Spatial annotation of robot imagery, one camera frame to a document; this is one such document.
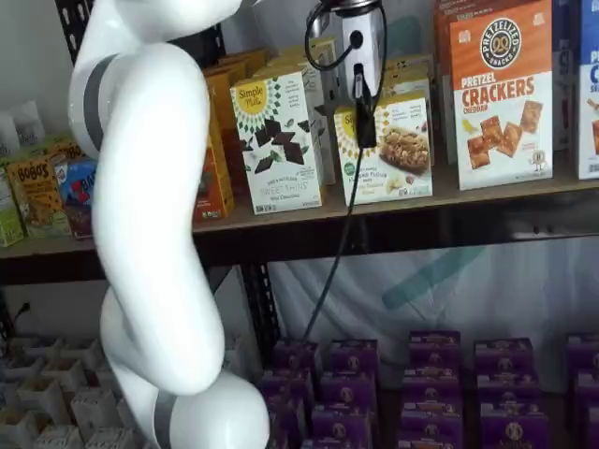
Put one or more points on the orange pretzel crackers box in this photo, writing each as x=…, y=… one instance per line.
x=442, y=47
x=501, y=93

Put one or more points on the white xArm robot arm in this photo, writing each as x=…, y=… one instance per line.
x=150, y=187

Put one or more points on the orange Bobo's snack box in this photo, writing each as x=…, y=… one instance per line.
x=70, y=152
x=37, y=196

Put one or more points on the white yellow almond bars box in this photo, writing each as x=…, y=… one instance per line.
x=402, y=149
x=407, y=89
x=412, y=65

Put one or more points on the blue pretzel crackers box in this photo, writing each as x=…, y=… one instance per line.
x=566, y=70
x=588, y=93

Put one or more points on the black wall plug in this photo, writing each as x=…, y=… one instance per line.
x=22, y=311

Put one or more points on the orange Revival snack box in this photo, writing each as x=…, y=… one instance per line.
x=248, y=58
x=217, y=187
x=224, y=77

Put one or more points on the purple snack box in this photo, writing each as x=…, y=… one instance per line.
x=588, y=390
x=353, y=357
x=433, y=386
x=430, y=442
x=297, y=355
x=348, y=390
x=515, y=428
x=287, y=386
x=341, y=425
x=430, y=418
x=285, y=421
x=332, y=444
x=435, y=351
x=504, y=357
x=510, y=388
x=585, y=355

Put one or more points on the white paper pouch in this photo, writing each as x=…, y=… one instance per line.
x=8, y=138
x=28, y=124

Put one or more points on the blue Zbar box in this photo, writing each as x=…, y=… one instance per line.
x=82, y=201

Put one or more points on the small white carton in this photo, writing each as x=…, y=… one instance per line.
x=238, y=355
x=58, y=438
x=110, y=439
x=93, y=407

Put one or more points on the wooden shelf board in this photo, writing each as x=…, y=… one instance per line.
x=468, y=196
x=42, y=244

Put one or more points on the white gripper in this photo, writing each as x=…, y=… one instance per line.
x=362, y=42

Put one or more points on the white teal backdrop sheet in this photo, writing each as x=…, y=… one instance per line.
x=351, y=290

